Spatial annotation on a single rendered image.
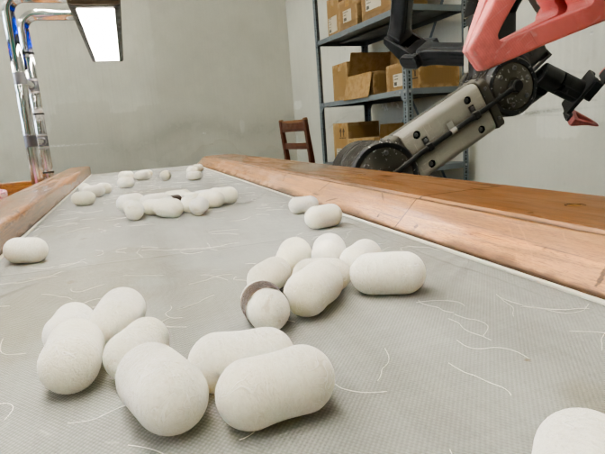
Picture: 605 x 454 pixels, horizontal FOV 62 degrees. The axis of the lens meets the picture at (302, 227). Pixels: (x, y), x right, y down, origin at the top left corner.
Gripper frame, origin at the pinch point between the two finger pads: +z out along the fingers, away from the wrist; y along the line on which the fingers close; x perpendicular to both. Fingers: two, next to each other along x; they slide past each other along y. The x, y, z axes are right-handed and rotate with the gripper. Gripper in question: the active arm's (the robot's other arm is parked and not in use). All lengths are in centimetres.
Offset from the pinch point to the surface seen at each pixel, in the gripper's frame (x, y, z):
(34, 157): -20, -89, 32
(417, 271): 4.6, 1.9, 10.6
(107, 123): -35, -480, 24
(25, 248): -8.7, -18.4, 26.7
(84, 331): -5.3, 3.6, 21.5
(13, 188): -22, -134, 49
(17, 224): -10.8, -31.7, 29.2
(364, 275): 3.1, 0.9, 12.5
